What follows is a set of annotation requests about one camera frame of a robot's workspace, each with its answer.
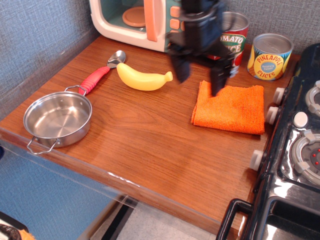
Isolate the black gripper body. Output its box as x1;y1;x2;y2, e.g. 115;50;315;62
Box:
166;13;234;74

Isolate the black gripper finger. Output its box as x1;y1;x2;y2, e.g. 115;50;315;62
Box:
210;66;230;97
170;54;190;83

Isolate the orange cloth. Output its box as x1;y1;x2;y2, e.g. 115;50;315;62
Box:
191;81;265;135

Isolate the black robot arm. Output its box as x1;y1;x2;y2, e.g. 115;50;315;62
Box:
166;0;235;97

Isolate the yellow toy banana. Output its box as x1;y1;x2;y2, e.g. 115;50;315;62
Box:
116;63;173;91

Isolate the tomato sauce can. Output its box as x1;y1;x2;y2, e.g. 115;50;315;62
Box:
220;11;250;75

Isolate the pineapple slices can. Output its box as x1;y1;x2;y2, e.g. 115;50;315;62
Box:
247;33;294;81

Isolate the toy microwave teal and pink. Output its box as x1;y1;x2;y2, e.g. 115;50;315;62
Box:
89;0;184;52

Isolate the white stove knob upper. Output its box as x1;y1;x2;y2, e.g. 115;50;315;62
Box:
273;87;286;105

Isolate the white stove knob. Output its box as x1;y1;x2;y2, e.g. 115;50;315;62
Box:
265;106;279;125
273;87;286;105
249;149;264;172

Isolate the white stove knob middle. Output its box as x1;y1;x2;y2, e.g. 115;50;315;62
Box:
265;106;279;125

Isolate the orange microwave turntable plate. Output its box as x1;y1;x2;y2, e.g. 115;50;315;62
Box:
122;6;146;28

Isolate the white stove knob lower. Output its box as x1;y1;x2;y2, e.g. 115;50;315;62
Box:
249;149;264;172

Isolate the stainless steel pan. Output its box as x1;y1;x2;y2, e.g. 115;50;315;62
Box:
23;85;93;155

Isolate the black toy stove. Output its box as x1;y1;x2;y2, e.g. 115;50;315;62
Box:
216;43;320;240

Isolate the red handled metal spoon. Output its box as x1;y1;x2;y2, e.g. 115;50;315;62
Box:
78;50;126;95

